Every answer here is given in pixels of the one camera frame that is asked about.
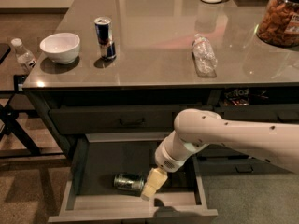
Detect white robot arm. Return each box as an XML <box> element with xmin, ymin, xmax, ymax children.
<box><xmin>141</xmin><ymin>109</ymin><xmax>299</xmax><ymax>200</ymax></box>

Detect snack bags in drawer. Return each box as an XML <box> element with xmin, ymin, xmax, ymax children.
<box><xmin>224</xmin><ymin>89</ymin><xmax>249</xmax><ymax>106</ymax></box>

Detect clear plastic bottle on counter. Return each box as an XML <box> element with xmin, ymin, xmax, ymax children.
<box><xmin>192</xmin><ymin>34</ymin><xmax>218</xmax><ymax>77</ymax></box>

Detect small bottle with white cap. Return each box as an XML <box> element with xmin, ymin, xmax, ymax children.
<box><xmin>11</xmin><ymin>38</ymin><xmax>36</xmax><ymax>74</ymax></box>

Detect green soda can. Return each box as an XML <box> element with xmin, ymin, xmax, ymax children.
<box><xmin>113</xmin><ymin>173</ymin><xmax>144</xmax><ymax>192</ymax></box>

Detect top right drawer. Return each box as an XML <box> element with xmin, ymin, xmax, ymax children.
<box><xmin>214</xmin><ymin>104</ymin><xmax>299</xmax><ymax>125</ymax></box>

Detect blue silver energy drink can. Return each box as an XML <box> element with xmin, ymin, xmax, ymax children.
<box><xmin>94</xmin><ymin>17</ymin><xmax>116</xmax><ymax>60</ymax></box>

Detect open middle drawer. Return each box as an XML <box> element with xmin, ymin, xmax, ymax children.
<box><xmin>48</xmin><ymin>137</ymin><xmax>218</xmax><ymax>224</ymax></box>

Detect white ceramic bowl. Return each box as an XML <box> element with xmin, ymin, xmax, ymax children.
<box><xmin>39</xmin><ymin>33</ymin><xmax>80</xmax><ymax>64</ymax></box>

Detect grey kitchen counter cabinet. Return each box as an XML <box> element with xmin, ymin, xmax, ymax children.
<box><xmin>21</xmin><ymin>0</ymin><xmax>299</xmax><ymax>175</ymax></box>

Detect smartphone on side table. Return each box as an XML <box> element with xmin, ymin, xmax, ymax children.
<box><xmin>13</xmin><ymin>75</ymin><xmax>27</xmax><ymax>92</ymax></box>

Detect dark side table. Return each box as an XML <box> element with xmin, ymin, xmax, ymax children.
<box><xmin>0</xmin><ymin>43</ymin><xmax>62</xmax><ymax>158</ymax></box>

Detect clear jar of snacks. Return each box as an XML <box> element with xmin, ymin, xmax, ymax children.
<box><xmin>257</xmin><ymin>0</ymin><xmax>299</xmax><ymax>47</ymax></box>

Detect top left drawer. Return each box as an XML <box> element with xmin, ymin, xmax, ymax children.
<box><xmin>49</xmin><ymin>105</ymin><xmax>211</xmax><ymax>134</ymax></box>

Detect middle right drawer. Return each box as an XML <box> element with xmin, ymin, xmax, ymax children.
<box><xmin>197</xmin><ymin>140</ymin><xmax>250</xmax><ymax>158</ymax></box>

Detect bottom right drawer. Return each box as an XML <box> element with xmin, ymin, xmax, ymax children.
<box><xmin>198</xmin><ymin>159</ymin><xmax>288</xmax><ymax>175</ymax></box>

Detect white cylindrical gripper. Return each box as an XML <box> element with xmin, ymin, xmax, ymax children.
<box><xmin>141</xmin><ymin>131</ymin><xmax>207</xmax><ymax>201</ymax></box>

